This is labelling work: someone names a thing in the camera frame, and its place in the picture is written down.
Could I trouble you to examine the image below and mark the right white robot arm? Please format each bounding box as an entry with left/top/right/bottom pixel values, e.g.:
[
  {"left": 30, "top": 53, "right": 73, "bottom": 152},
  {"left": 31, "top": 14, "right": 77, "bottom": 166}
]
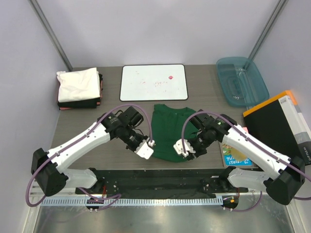
[{"left": 182, "top": 110, "right": 310, "bottom": 205}]

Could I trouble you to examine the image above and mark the white board mat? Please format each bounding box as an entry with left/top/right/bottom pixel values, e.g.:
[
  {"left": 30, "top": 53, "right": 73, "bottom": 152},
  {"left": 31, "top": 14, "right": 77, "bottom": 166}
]
[{"left": 120, "top": 64, "right": 189, "bottom": 102}]

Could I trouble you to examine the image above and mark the yellow cup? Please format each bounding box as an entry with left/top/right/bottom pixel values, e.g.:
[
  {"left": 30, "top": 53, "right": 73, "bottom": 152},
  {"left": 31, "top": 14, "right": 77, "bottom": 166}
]
[{"left": 231, "top": 148, "right": 247, "bottom": 161}]

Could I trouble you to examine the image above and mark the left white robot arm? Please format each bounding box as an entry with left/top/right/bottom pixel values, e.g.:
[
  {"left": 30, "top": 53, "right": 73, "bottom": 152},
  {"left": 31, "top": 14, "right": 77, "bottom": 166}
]
[{"left": 31, "top": 106, "right": 155, "bottom": 197}]

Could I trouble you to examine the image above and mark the aluminium rail frame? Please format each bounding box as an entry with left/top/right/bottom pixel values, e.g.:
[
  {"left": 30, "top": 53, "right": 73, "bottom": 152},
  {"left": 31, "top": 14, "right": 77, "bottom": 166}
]
[{"left": 23, "top": 183, "right": 310, "bottom": 233}]

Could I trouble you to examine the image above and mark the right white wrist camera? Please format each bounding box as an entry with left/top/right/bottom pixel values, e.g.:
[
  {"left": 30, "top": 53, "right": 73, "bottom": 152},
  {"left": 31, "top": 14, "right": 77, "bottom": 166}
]
[{"left": 173, "top": 139, "right": 195, "bottom": 159}]

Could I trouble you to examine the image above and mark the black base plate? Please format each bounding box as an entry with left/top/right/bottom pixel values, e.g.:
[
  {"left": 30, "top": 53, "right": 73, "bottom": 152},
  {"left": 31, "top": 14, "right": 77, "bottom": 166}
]
[{"left": 78, "top": 169, "right": 248, "bottom": 199}]

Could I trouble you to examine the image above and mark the green polo t shirt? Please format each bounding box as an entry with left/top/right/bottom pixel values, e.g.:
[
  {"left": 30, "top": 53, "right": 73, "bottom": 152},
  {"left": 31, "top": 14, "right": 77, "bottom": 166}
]
[{"left": 151, "top": 104, "right": 195, "bottom": 163}]

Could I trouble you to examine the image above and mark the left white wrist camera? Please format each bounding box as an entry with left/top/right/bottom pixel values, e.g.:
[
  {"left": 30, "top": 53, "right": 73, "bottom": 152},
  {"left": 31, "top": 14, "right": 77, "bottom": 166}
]
[{"left": 134, "top": 140, "right": 155, "bottom": 160}]

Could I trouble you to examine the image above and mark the colourful picture book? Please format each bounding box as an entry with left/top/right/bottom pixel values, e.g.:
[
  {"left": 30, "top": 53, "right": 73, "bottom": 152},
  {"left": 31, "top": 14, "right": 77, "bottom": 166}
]
[{"left": 219, "top": 143, "right": 253, "bottom": 167}]

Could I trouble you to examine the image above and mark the teal plastic bin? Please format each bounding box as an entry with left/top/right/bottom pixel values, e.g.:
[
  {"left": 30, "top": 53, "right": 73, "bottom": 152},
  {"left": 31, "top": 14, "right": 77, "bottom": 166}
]
[{"left": 216, "top": 57, "right": 270, "bottom": 107}]

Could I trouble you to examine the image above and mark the black orange file box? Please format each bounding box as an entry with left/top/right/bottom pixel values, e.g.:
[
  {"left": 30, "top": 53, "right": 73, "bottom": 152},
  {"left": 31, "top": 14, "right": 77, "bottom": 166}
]
[{"left": 243, "top": 90, "right": 311, "bottom": 166}]

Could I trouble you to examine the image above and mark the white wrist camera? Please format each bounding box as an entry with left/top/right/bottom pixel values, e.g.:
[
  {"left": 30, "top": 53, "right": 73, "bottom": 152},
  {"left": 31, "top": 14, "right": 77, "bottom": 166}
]
[
  {"left": 134, "top": 140, "right": 155, "bottom": 160},
  {"left": 173, "top": 139, "right": 195, "bottom": 159}
]

